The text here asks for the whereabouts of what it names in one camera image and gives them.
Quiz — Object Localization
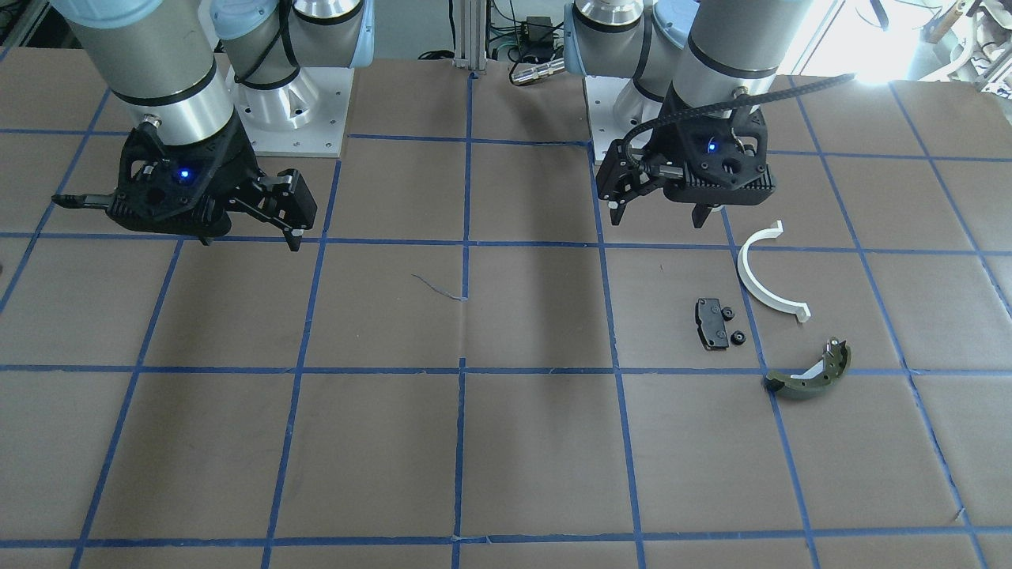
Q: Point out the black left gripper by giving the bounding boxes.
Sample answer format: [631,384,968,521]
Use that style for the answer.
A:
[595,87,776,229]

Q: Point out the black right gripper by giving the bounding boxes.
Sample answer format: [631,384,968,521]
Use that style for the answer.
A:
[106,115,317,252]

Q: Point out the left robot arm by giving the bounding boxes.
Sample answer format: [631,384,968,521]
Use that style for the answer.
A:
[564,1,810,228]

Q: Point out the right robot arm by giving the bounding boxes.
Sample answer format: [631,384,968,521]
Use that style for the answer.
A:
[51,1,375,251]

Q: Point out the black brake pad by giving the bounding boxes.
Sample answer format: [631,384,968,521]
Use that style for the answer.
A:
[695,298,730,350]

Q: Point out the olive metal brake shoe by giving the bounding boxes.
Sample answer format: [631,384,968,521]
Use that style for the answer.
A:
[762,337,851,400]

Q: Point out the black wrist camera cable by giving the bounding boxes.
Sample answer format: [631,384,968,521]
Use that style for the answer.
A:
[621,73,859,171]

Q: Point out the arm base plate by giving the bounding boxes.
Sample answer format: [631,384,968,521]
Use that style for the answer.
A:
[584,76,662,166]
[225,67,355,158]

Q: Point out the white curved plastic bracket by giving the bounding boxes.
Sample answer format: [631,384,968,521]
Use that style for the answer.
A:
[736,220,813,324]

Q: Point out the aluminium frame post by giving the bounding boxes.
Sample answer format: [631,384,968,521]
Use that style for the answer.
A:
[449,0,489,74]

